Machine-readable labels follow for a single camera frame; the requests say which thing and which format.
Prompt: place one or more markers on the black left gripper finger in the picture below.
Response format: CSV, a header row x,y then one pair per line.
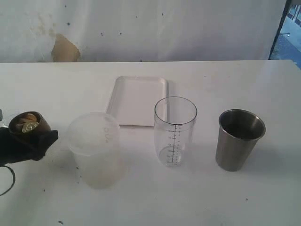
x,y
13,149

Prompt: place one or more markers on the brown wooden cup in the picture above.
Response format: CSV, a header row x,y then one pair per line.
x,y
43,126

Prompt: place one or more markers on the wooden block pieces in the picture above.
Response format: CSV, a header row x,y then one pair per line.
x,y
21,120

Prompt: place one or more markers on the clear graduated shaker cup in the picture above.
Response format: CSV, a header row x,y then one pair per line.
x,y
174,120

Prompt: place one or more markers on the translucent plastic lidded container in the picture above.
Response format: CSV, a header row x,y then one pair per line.
x,y
93,139

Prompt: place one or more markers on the white rectangular tray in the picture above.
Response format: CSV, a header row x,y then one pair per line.
x,y
133,100

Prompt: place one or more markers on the stainless steel tumbler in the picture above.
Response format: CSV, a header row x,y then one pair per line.
x,y
239,132

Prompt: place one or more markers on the dark window frame post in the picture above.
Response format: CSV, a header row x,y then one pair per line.
x,y
285,11

